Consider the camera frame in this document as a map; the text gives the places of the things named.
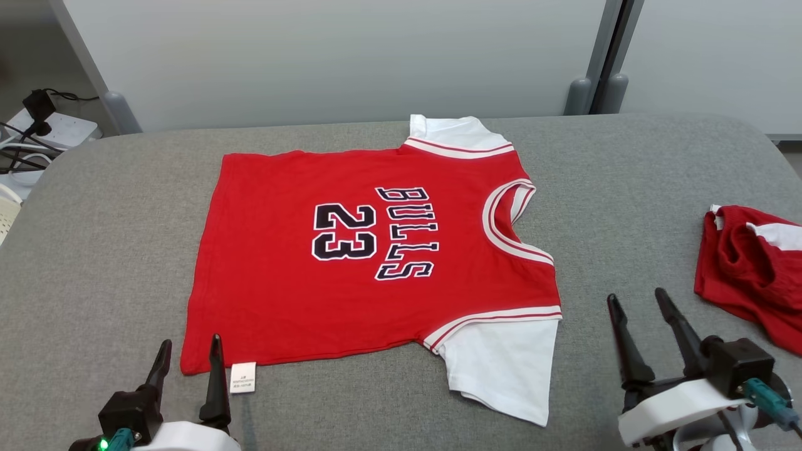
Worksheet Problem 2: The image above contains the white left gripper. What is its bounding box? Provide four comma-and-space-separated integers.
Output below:
132, 334, 242, 451

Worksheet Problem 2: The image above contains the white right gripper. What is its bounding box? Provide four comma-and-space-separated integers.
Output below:
607, 288, 749, 448

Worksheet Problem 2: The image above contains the red shorts white stripe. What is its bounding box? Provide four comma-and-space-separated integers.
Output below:
694, 204, 802, 356

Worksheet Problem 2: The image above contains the red Bulls jersey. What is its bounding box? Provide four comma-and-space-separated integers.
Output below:
180, 114, 563, 428

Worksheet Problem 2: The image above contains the grey fabric sofa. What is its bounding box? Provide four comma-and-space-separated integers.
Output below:
0, 113, 802, 451

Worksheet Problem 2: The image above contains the cream perforated laundry basket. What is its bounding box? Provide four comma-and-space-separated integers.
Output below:
0, 183, 23, 246

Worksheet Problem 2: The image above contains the grey partition foot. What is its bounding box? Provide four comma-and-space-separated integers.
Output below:
103, 91, 142, 135
564, 76, 593, 117
603, 73, 630, 115

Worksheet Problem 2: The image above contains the white power strip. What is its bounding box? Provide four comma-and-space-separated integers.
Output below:
5, 108, 100, 150

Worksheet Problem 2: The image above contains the black power adapter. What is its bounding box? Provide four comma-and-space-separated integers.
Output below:
23, 89, 58, 137

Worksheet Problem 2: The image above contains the teal left camera connector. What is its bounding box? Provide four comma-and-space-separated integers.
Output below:
107, 428, 142, 451

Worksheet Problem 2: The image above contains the teal camera connector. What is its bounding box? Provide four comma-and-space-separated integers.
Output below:
107, 428, 142, 451
742, 378, 802, 433

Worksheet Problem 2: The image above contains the teal right camera connector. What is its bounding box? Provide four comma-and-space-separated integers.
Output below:
742, 378, 802, 433

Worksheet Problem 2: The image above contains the black floor cable bundle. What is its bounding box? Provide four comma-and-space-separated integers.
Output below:
0, 89, 101, 176

